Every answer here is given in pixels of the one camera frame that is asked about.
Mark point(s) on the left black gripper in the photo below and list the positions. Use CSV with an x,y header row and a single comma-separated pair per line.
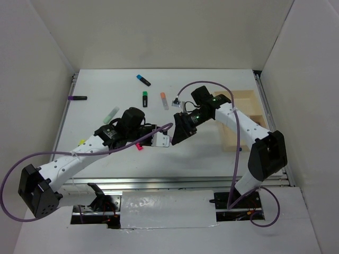
x,y
150,128

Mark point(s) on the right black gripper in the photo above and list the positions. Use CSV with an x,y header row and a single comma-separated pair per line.
x,y
183,127

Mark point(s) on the pastel green highlighter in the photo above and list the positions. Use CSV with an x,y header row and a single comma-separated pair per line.
x,y
111,115

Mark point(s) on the pastel orange cap highlighter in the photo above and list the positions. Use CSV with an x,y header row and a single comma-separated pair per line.
x,y
164,101

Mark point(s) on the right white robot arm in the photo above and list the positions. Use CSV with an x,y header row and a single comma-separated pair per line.
x,y
267,149

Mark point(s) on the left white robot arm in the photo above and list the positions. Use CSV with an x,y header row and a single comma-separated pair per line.
x,y
39,187

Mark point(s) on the pink cap black highlighter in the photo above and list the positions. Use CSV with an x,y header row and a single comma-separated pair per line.
x,y
139,147

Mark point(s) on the green cap black highlighter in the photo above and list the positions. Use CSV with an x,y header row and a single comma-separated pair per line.
x,y
144,99

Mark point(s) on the blue cap black highlighter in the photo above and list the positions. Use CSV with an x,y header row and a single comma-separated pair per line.
x,y
143,80

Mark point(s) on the yellow cap black highlighter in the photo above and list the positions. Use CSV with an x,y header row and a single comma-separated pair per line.
x,y
81,142

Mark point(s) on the purple cap black highlighter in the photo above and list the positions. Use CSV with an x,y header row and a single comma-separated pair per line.
x,y
77,98

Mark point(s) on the white front cover plate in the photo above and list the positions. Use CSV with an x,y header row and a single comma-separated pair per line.
x,y
167,210

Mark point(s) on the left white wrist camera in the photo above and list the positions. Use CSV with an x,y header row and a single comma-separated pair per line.
x,y
160,139

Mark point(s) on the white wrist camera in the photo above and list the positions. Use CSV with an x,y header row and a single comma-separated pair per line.
x,y
160,139
177,103

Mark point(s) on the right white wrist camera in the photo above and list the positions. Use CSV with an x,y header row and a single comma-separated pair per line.
x,y
177,103

